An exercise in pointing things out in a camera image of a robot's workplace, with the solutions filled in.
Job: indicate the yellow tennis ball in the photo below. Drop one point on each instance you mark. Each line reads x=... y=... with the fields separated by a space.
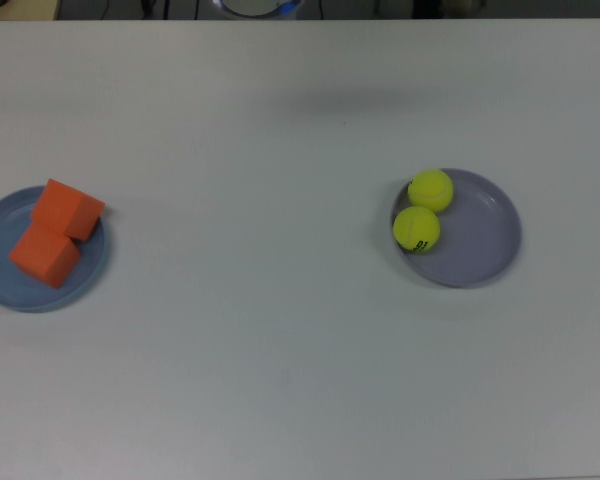
x=431 y=189
x=416 y=230

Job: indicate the orange foam cube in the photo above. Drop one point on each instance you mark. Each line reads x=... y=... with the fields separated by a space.
x=42 y=260
x=70 y=207

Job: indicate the purple plate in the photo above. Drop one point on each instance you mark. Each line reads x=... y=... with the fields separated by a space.
x=475 y=240

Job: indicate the blue plate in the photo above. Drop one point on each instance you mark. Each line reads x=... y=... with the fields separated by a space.
x=10 y=290

